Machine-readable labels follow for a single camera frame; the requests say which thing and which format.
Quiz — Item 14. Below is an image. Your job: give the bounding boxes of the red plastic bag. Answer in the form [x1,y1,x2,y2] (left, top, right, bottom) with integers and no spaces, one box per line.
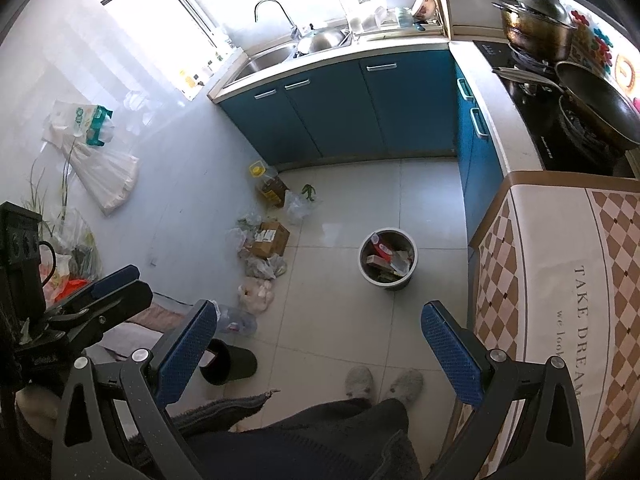
[42,255,97,307]

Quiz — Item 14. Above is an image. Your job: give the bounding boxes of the yellow capped oil bottle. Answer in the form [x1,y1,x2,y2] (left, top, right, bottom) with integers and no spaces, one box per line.
[248,160,289,208]

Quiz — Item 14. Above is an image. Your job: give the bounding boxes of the blue kitchen cabinet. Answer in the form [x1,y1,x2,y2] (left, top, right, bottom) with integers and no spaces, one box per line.
[217,42,505,257]

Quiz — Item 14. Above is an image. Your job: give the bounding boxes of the pink floor mat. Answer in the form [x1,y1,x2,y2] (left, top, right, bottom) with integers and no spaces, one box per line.
[84,294,188,361]

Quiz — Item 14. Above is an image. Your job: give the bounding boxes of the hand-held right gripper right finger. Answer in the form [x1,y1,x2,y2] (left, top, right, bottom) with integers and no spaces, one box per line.
[421,301,586,480]

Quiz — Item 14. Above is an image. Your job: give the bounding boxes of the kitchen window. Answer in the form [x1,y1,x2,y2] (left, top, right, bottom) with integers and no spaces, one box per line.
[70,0,238,103]

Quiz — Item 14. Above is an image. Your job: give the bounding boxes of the grey trash bin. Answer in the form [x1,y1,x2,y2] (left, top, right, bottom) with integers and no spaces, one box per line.
[358,229,417,292]

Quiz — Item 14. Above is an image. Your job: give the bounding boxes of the green white package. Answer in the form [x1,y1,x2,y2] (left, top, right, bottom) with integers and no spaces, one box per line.
[84,105,115,147]

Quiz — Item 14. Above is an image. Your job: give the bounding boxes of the clear plastic bag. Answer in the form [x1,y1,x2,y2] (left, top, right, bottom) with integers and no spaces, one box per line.
[225,212,263,252]

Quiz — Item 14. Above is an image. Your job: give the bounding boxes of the checked tablecloth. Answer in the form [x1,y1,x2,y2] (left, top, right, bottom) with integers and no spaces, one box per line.
[469,170,640,480]

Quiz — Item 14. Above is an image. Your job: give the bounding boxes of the grey fuzzy slipper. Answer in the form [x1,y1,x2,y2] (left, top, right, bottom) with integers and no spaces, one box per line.
[345,366,375,401]
[384,367,424,408]

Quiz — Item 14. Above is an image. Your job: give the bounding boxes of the black wok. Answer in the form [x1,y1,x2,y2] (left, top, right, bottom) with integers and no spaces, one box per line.
[492,60,640,153]

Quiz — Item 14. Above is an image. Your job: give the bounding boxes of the clear bag with greens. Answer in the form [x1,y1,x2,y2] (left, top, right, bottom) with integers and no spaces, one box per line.
[283,185,322,226]

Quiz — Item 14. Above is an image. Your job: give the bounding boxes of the steel pot with lid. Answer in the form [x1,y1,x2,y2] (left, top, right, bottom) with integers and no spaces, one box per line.
[491,0,579,64]

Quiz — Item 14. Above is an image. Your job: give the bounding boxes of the white hanging plastic bag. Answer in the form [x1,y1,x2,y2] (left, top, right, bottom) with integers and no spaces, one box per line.
[42,100,141,217]

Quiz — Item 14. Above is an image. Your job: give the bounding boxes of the bag of green onions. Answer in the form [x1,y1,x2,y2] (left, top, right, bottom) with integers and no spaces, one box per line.
[27,140,104,288]

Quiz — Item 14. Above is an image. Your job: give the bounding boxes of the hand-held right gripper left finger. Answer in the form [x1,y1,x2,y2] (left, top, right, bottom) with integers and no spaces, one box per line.
[52,300,218,480]

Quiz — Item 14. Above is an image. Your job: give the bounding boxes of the pink filled plastic bag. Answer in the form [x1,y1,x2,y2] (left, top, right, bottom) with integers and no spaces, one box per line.
[237,277,277,311]

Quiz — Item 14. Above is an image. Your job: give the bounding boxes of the clear plastic water bottle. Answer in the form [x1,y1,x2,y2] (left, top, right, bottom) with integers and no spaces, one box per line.
[215,304,258,337]

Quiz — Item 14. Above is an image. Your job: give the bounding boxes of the small black bin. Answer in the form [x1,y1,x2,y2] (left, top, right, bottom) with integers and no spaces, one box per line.
[199,338,257,387]

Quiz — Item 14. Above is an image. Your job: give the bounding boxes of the black cooktop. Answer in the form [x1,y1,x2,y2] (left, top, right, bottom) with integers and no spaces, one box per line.
[472,40,637,179]

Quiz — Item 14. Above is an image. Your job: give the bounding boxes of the colourful wall stickers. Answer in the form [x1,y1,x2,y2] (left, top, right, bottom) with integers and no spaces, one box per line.
[570,2,640,113]

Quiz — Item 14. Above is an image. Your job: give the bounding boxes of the steel sink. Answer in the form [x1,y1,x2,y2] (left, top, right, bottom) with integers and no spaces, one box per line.
[232,42,301,83]

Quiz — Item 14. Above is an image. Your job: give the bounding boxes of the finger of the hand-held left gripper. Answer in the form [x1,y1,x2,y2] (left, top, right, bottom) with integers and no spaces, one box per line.
[45,265,142,313]
[50,282,153,335]

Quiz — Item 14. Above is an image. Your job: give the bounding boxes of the brown cardboard box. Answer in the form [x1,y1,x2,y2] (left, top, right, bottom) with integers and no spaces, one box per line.
[248,221,291,259]

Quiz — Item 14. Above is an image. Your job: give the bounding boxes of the chrome faucet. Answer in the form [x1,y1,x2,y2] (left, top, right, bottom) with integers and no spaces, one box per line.
[253,0,300,42]

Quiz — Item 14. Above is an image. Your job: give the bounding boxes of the person's left forearm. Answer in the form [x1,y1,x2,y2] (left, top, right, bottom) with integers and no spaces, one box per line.
[14,386,60,428]

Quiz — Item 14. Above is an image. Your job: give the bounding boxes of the person's dark clothing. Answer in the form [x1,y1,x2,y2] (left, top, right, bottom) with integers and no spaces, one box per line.
[167,394,426,480]

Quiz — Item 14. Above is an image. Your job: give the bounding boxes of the steel basin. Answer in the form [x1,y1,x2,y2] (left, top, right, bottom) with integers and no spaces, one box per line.
[294,27,352,58]

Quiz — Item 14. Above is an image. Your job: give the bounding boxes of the dish rack with dishes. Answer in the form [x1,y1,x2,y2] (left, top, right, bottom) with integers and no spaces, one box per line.
[339,0,449,42]

